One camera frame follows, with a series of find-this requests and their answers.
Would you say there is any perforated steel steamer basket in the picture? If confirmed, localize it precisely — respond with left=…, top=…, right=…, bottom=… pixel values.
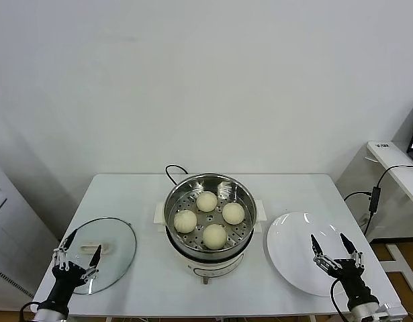
left=163, top=173, right=257, bottom=258

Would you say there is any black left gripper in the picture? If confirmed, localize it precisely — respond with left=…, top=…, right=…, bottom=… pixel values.
left=46, top=229, right=103, bottom=305

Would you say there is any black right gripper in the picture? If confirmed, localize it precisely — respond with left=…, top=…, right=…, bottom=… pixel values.
left=310, top=232, right=375, bottom=309

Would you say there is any white side desk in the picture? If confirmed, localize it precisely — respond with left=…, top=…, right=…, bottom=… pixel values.
left=334, top=140, right=413, bottom=293

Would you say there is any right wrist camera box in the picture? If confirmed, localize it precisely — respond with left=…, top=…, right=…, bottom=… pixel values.
left=377, top=301, right=409, bottom=321

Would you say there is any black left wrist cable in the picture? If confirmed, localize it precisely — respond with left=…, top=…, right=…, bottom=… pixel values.
left=19, top=301, right=39, bottom=321

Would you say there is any black pot power cord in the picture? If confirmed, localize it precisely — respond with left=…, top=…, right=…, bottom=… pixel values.
left=165, top=164, right=189, bottom=185

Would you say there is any cream electric cooking pot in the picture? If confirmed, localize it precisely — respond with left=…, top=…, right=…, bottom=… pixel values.
left=153, top=199, right=267, bottom=286

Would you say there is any white round plate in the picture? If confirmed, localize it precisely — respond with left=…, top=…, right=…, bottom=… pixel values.
left=266, top=211, right=358, bottom=297

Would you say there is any black laptop charger cable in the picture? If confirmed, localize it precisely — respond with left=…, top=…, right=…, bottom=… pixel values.
left=343, top=163, right=413, bottom=237

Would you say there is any white cabinet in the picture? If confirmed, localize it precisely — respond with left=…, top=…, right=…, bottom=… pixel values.
left=0, top=157, right=61, bottom=301

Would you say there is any white steamed baozi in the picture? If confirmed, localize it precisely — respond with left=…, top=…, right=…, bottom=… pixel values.
left=202, top=223, right=228, bottom=250
left=222, top=202, right=246, bottom=225
left=173, top=209, right=198, bottom=234
left=195, top=191, right=219, bottom=213

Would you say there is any round glass pot lid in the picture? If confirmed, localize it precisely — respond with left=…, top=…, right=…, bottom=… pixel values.
left=58, top=217, right=137, bottom=296

